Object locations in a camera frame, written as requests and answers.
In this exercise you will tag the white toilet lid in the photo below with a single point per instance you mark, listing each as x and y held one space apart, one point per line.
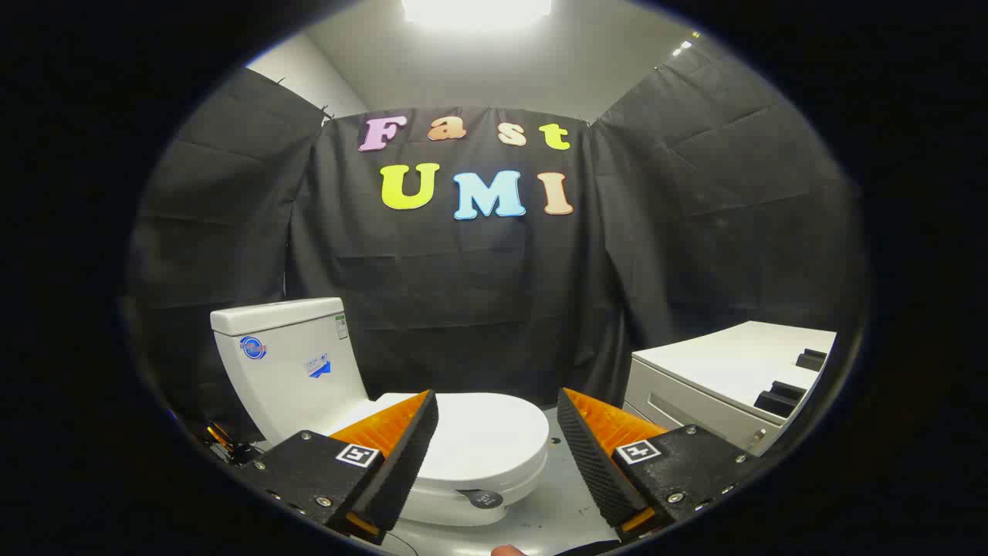
486 440

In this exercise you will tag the black backdrop cloth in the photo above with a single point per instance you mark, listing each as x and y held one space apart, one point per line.
478 293

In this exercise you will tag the white cabinet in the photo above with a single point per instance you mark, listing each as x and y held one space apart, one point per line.
718 363

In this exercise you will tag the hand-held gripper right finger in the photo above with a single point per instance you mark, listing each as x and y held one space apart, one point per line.
590 463

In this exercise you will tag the white toilet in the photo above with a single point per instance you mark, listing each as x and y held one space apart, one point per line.
285 386

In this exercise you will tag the ceiling light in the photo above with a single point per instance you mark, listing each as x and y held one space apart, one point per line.
475 11

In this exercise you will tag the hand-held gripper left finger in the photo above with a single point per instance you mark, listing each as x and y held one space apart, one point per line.
401 463

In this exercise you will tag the orange and black tool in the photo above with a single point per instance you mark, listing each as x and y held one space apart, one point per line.
221 437

